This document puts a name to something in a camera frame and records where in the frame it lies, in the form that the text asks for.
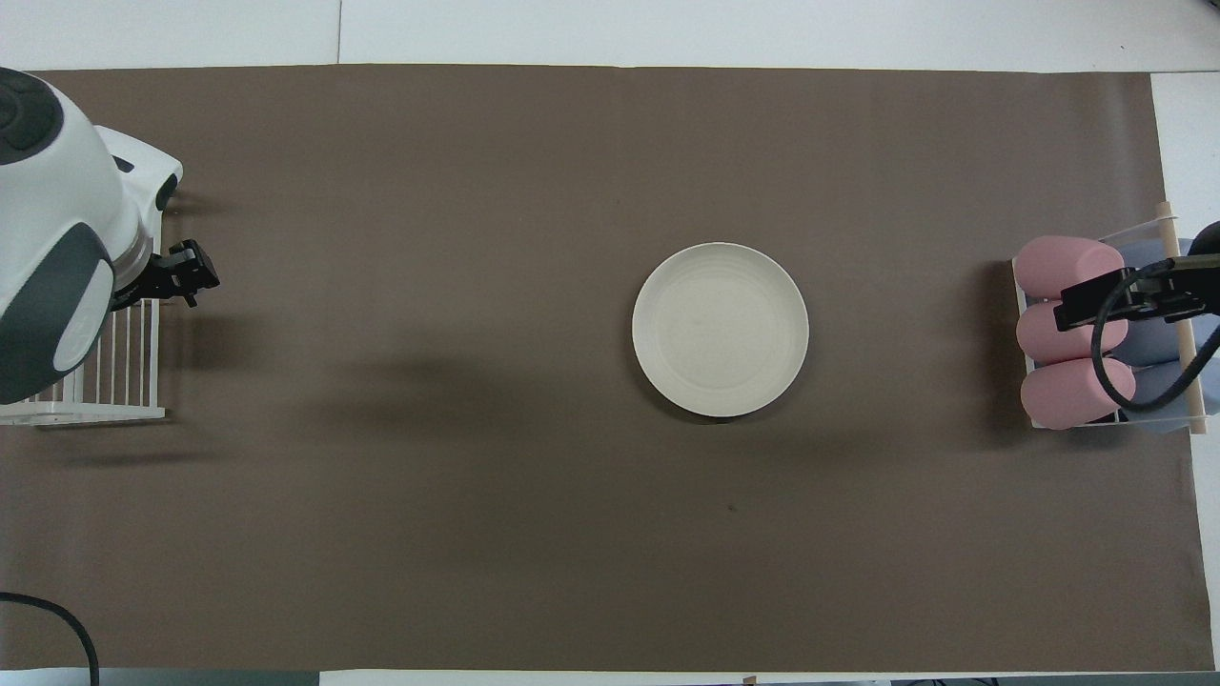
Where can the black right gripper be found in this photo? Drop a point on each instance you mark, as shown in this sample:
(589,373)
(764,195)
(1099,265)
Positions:
(1196,286)

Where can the brown table mat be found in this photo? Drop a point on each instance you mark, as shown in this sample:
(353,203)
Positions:
(534,524)

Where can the blue plastic cup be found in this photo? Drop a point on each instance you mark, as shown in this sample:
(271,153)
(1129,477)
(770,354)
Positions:
(1148,252)
(1153,343)
(1158,391)

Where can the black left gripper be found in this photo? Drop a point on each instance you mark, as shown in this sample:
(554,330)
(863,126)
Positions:
(148,281)

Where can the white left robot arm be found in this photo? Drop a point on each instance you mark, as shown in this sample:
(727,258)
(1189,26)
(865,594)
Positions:
(48,210)

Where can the cream round plate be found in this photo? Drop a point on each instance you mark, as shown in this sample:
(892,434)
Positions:
(720,329)

